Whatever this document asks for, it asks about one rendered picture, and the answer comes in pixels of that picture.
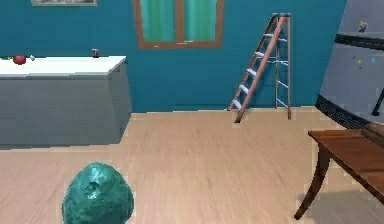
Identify wooden step ladder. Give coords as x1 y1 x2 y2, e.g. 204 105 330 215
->
227 12 293 124

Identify brown framed window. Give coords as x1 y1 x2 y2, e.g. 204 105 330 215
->
132 0 225 50

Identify teal garbage bag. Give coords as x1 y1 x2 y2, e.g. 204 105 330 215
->
61 161 135 224

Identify grey counter with white top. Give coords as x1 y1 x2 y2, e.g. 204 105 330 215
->
0 55 133 150

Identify brown wooden table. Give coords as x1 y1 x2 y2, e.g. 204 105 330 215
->
293 128 384 221

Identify grey fridge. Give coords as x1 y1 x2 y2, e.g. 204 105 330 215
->
314 0 384 130

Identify framed wall picture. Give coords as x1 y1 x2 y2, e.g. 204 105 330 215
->
31 0 98 7

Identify black fridge handle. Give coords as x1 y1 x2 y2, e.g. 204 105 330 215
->
371 87 384 117

